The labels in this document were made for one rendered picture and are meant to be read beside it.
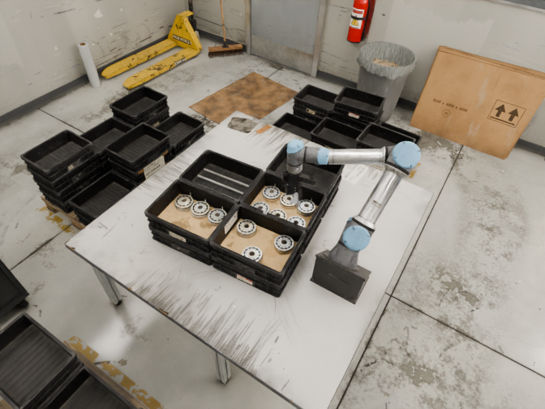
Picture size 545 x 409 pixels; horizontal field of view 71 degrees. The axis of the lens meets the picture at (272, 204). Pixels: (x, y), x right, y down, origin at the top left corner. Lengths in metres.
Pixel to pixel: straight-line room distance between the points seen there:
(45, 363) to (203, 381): 0.88
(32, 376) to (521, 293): 3.16
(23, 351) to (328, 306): 1.54
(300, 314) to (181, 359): 0.97
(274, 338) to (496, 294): 1.93
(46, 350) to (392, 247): 1.90
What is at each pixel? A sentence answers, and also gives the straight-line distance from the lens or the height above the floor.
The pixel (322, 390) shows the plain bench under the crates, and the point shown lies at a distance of 1.83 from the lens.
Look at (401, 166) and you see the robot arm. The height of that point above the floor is 1.37.
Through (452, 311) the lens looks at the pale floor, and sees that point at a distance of 3.07.
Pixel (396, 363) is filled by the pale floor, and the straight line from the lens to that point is 2.74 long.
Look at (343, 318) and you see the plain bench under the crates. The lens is 1.98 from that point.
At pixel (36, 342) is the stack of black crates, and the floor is 0.49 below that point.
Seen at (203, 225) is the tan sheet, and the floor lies 0.83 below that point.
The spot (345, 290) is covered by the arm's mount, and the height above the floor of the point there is 0.78.
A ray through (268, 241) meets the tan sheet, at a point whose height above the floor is 0.83.
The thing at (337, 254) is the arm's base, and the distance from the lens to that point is 1.89.
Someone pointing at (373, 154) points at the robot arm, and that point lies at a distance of 1.88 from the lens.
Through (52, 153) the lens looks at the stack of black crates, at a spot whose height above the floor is 0.49.
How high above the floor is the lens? 2.43
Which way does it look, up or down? 47 degrees down
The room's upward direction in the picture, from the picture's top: 4 degrees clockwise
